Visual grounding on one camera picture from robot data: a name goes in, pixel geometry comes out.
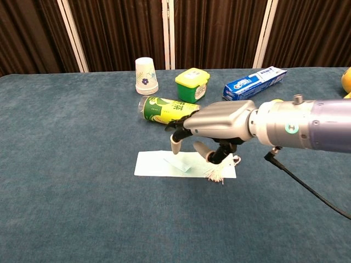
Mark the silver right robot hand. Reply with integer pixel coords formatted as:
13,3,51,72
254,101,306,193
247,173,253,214
164,99,258,165

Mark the green tub with yellow lid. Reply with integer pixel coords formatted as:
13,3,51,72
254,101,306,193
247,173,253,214
174,67,211,104

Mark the blue white toothpaste box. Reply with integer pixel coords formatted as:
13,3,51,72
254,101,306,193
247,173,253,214
222,65,288,102

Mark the clear bottle with green label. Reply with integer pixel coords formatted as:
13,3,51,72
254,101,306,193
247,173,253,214
137,95,202,125

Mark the light blue towel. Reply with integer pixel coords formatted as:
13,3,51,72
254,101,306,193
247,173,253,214
133,150,237,180

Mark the white paper cup stack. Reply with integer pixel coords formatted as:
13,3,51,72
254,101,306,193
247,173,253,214
134,56,160,96

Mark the dark brown curtain panel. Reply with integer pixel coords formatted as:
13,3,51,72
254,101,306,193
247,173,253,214
173,0,265,70
0,0,81,78
262,0,351,69
67,0,167,73

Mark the yellow round toy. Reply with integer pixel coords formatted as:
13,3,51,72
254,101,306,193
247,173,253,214
341,66,351,94

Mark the blue felt table cover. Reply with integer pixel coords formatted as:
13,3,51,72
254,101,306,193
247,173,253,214
0,66,351,263

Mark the cream string tassel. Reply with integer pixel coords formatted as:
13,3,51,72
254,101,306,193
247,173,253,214
203,155,242,185

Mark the white screen frame post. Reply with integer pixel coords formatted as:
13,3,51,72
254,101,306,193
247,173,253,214
161,0,177,70
56,0,90,73
252,0,280,70

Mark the black cable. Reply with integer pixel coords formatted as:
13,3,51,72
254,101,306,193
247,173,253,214
263,146,351,220

